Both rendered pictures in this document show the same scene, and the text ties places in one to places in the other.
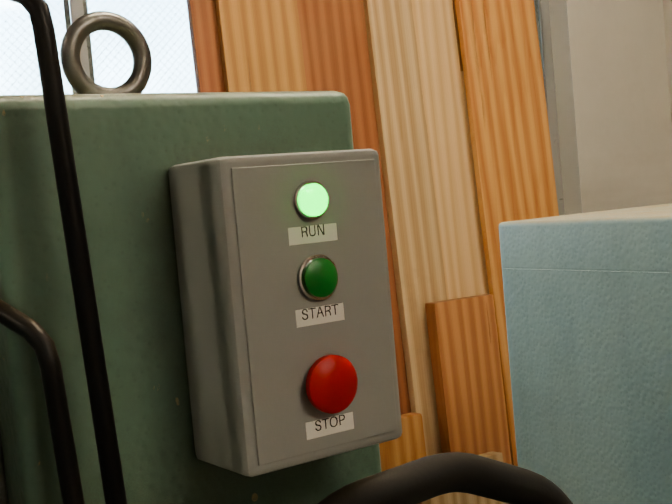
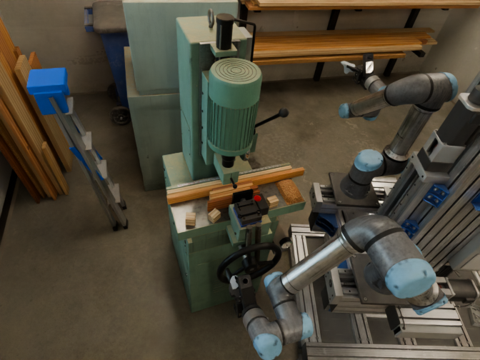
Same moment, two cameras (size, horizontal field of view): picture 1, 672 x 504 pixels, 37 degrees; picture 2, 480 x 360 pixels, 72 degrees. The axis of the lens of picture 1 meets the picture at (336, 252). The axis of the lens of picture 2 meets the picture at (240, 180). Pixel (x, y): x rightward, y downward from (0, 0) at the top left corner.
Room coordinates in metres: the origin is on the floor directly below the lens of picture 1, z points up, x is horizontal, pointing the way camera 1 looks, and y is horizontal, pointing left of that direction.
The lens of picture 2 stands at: (0.26, 1.34, 2.06)
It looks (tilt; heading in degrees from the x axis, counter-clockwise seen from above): 47 degrees down; 279
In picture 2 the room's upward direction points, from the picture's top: 8 degrees clockwise
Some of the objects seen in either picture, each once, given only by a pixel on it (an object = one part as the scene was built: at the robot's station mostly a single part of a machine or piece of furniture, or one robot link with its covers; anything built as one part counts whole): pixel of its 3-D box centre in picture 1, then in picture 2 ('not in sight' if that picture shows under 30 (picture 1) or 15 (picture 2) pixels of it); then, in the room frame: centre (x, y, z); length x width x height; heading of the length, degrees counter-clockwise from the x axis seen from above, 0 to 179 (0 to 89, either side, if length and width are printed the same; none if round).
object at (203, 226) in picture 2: not in sight; (241, 210); (0.38, 0.44, 0.87); 0.61 x 0.30 x 0.06; 35
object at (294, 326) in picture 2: not in sight; (291, 323); (0.11, 0.91, 0.99); 0.11 x 0.11 x 0.08; 32
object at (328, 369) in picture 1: (332, 383); not in sight; (0.51, 0.01, 1.36); 0.03 x 0.01 x 0.03; 125
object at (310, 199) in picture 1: (313, 199); not in sight; (0.52, 0.01, 1.46); 0.02 x 0.01 x 0.02; 125
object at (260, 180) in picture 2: not in sight; (239, 184); (0.42, 0.33, 0.92); 0.67 x 0.02 x 0.04; 35
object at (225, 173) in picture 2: not in sight; (226, 168); (0.49, 0.35, 1.03); 0.14 x 0.07 x 0.09; 125
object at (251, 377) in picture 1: (287, 304); (240, 51); (0.54, 0.03, 1.40); 0.10 x 0.06 x 0.16; 125
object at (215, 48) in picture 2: not in sight; (223, 41); (0.56, 0.26, 1.54); 0.08 x 0.08 x 0.17; 35
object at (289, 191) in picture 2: not in sight; (290, 188); (0.19, 0.28, 0.92); 0.14 x 0.09 x 0.04; 125
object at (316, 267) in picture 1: (320, 277); not in sight; (0.52, 0.01, 1.42); 0.02 x 0.01 x 0.02; 125
